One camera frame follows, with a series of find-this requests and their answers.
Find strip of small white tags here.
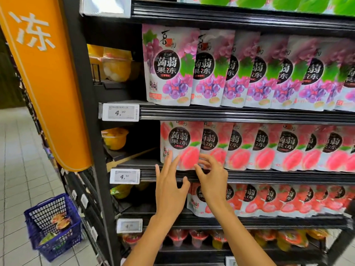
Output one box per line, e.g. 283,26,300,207
60,169,102,266

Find person's right hand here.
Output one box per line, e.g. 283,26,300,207
194,154,229,214

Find person's left forearm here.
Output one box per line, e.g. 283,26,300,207
123,216,178,266

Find dark grey metal shelf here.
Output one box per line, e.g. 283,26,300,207
58,0,355,266

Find row of green-white bags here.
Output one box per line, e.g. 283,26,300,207
177,0,355,16

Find row of pink-white bags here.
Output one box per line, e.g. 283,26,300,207
161,122,355,173

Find orange aisle sign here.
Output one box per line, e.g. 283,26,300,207
0,0,93,172

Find blue plastic shopping basket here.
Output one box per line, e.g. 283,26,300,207
24,194,83,262

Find orange snack packets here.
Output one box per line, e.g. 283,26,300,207
51,213,72,231

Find row of red-white bags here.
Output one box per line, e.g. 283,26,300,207
187,183,355,218

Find row of yellow tubs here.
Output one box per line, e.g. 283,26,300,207
87,44,134,82

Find row of purple-white bags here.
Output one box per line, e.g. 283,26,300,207
142,24,355,112

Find person's left hand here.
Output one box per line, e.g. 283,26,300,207
154,155,191,225

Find person's right forearm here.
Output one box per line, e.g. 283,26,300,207
208,205,278,266

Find row of small pink-lid cups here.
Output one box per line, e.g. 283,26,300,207
121,229,334,253

